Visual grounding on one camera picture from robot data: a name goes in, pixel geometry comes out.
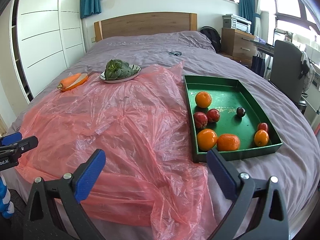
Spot large orange mandarin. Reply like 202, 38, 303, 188
216, 133, 240, 151

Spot red fruit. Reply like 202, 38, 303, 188
257, 122, 268, 133
193, 112, 208, 129
206, 108, 220, 123

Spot dark purple plum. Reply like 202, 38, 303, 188
236, 107, 246, 118

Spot orange carrot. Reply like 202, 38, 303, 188
57, 73, 81, 89

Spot orange oval dish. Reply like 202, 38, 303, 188
60, 73, 88, 92

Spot pink plastic sheet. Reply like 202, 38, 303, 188
16, 63, 216, 239

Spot white patterned plate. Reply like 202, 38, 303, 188
100, 64, 142, 83

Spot green rectangular tray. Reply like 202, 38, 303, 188
184, 75, 283, 163

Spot white wardrobe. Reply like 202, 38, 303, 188
16, 0, 85, 101

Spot green leafy vegetable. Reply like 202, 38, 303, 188
104, 59, 133, 80

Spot dark shopping bag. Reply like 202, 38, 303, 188
251, 51, 265, 77

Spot grey office chair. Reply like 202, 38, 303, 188
269, 40, 306, 113

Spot dark glasses on bed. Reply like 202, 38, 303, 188
169, 51, 182, 56

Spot wooden nightstand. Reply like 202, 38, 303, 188
221, 28, 257, 69

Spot wooden headboard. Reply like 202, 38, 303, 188
94, 12, 198, 42

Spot desk with clutter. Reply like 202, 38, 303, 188
251, 28, 293, 56

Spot black backpack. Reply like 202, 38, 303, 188
200, 26, 221, 53

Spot white printer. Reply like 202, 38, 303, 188
222, 14, 252, 33

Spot right teal curtain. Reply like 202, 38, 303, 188
239, 0, 262, 36

